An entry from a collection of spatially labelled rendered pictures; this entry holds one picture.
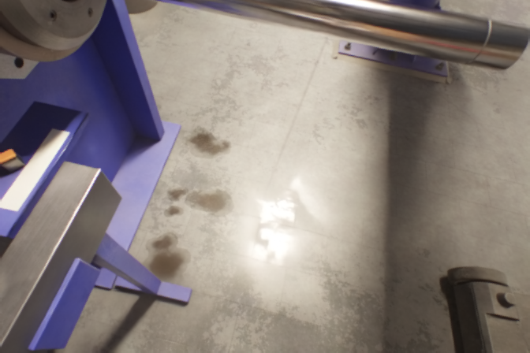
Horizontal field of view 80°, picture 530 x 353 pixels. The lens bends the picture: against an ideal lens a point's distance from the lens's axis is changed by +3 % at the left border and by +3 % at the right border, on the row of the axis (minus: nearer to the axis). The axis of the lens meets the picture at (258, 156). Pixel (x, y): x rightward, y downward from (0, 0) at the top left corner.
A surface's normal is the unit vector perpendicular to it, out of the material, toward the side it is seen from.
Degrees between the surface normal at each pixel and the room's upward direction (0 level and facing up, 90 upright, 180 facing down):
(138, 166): 0
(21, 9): 93
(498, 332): 0
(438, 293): 0
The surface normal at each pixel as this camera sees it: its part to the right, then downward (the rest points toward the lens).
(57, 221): 0.08, -0.51
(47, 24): 0.98, 0.22
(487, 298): -0.63, -0.49
